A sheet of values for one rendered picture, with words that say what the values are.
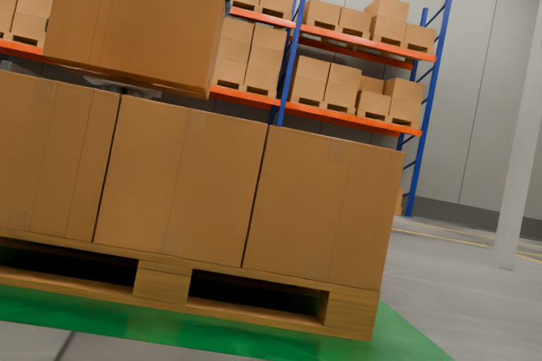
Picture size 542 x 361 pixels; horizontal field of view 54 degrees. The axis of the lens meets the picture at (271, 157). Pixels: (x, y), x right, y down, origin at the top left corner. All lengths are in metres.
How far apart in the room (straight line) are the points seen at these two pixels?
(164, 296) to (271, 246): 0.31
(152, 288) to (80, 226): 0.25
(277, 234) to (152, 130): 0.44
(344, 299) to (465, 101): 10.90
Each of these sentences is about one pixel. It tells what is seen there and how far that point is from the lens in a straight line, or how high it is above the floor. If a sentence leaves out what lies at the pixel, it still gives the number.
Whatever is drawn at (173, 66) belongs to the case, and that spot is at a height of 0.73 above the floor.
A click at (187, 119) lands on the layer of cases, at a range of 1.46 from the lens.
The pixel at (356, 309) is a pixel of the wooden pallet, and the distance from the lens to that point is 1.57.
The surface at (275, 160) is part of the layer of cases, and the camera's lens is 1.47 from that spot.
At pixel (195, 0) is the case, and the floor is 0.98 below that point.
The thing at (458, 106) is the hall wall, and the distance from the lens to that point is 12.21.
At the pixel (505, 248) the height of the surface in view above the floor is 0.15.
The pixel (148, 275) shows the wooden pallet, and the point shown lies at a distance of 1.50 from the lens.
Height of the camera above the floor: 0.43
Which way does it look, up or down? 1 degrees up
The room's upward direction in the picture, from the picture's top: 11 degrees clockwise
